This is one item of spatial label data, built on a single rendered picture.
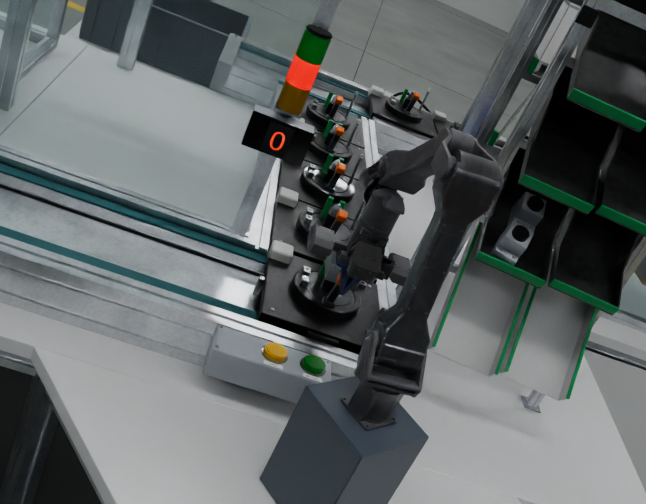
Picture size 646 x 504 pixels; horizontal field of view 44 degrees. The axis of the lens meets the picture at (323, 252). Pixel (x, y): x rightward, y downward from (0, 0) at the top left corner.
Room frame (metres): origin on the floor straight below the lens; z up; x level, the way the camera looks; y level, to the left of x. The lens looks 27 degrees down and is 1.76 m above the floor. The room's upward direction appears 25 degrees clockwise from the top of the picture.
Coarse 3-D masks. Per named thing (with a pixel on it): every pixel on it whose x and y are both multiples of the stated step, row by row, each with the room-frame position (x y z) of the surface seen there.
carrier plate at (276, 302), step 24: (288, 264) 1.40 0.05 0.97; (312, 264) 1.44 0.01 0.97; (264, 288) 1.28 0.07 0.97; (288, 288) 1.31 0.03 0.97; (360, 288) 1.44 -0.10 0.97; (264, 312) 1.20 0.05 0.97; (288, 312) 1.24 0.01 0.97; (312, 312) 1.27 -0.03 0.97; (360, 312) 1.35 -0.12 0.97; (336, 336) 1.23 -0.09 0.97; (360, 336) 1.27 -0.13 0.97
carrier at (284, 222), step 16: (288, 192) 1.67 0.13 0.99; (288, 208) 1.63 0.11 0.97; (304, 208) 1.67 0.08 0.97; (336, 208) 1.58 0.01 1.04; (272, 224) 1.55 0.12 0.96; (288, 224) 1.56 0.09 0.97; (304, 224) 1.55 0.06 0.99; (320, 224) 1.59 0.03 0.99; (352, 224) 1.63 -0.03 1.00; (272, 240) 1.46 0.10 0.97; (288, 240) 1.49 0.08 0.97; (304, 240) 1.52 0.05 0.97; (304, 256) 1.47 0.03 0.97; (320, 256) 1.49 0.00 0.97
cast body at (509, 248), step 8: (512, 224) 1.34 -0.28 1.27; (520, 224) 1.35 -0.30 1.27; (504, 232) 1.35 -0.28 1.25; (512, 232) 1.32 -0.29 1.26; (520, 232) 1.32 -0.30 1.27; (528, 232) 1.33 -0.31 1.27; (504, 240) 1.32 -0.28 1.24; (512, 240) 1.31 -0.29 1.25; (520, 240) 1.31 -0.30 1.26; (528, 240) 1.32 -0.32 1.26; (496, 248) 1.32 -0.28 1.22; (504, 248) 1.32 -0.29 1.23; (512, 248) 1.32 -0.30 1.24; (520, 248) 1.31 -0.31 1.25; (496, 256) 1.32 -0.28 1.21; (504, 256) 1.31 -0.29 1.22; (512, 256) 1.32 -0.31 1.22; (512, 264) 1.31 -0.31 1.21
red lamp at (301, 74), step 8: (296, 56) 1.41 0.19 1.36; (296, 64) 1.40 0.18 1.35; (304, 64) 1.40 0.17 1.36; (312, 64) 1.40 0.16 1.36; (288, 72) 1.41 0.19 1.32; (296, 72) 1.40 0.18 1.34; (304, 72) 1.40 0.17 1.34; (312, 72) 1.40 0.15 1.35; (288, 80) 1.40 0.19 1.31; (296, 80) 1.40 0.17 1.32; (304, 80) 1.40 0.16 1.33; (312, 80) 1.41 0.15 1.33; (304, 88) 1.40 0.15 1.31
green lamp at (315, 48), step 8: (304, 32) 1.41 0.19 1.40; (304, 40) 1.40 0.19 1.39; (312, 40) 1.40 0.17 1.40; (320, 40) 1.40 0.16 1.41; (328, 40) 1.41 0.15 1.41; (304, 48) 1.40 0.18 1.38; (312, 48) 1.40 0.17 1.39; (320, 48) 1.40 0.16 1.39; (304, 56) 1.40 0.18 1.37; (312, 56) 1.40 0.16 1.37; (320, 56) 1.41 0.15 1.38; (320, 64) 1.42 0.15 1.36
